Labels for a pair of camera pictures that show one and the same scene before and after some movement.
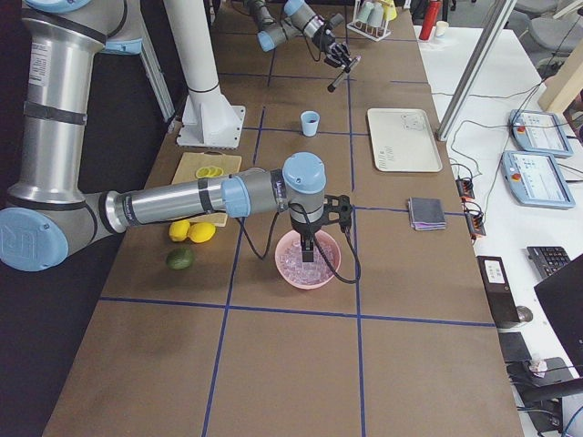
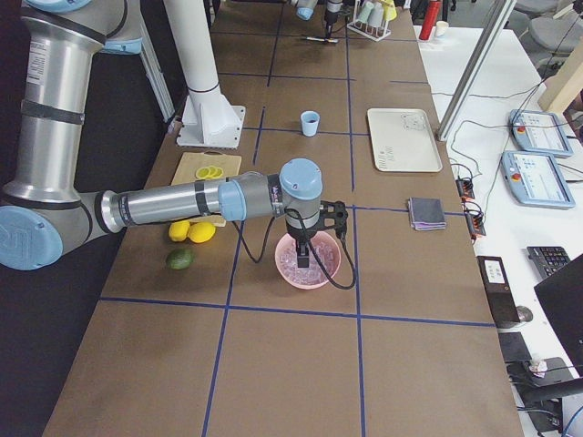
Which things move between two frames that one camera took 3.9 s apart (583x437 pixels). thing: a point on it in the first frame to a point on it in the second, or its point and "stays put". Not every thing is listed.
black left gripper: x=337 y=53 to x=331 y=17
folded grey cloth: x=426 y=214 stays put
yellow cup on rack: x=390 y=10 stays put
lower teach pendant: x=534 y=179 stays put
